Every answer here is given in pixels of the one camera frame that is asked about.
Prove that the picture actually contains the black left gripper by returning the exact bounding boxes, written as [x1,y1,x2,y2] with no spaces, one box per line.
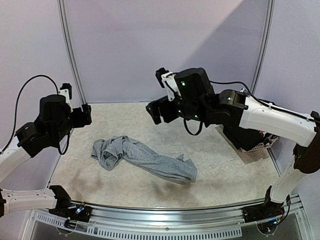
[54,103,93,143]

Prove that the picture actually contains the grey tank top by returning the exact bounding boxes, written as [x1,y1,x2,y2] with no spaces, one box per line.
[90,135,198,185]

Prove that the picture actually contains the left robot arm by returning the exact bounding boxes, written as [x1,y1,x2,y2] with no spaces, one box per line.
[0,94,92,222]

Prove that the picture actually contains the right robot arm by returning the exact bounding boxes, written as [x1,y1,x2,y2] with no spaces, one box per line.
[146,67,320,218]

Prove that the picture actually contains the pink perforated laundry basket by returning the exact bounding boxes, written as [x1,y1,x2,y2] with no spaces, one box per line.
[239,87,280,153]

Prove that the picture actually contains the black shirt with buttons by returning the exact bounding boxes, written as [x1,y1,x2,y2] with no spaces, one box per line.
[223,125,264,151]

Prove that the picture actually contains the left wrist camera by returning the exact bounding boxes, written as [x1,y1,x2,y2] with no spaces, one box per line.
[58,83,73,112]

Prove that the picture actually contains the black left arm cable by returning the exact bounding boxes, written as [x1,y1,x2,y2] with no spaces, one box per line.
[2,74,71,156]

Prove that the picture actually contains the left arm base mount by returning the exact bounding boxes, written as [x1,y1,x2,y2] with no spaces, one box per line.
[48,203,93,223]

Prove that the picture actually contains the aluminium front rail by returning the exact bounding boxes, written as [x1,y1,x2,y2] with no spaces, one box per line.
[22,194,313,240]

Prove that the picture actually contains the left aluminium corner post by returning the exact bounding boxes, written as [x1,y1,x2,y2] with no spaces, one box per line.
[57,0,88,105]

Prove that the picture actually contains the aluminium corner post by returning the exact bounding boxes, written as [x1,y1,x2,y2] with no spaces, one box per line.
[57,0,88,105]
[250,0,275,93]

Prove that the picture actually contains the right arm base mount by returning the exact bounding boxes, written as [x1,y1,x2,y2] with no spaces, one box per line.
[242,203,290,225]

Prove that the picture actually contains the right aluminium corner post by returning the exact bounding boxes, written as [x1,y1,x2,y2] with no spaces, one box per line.
[250,0,275,93]

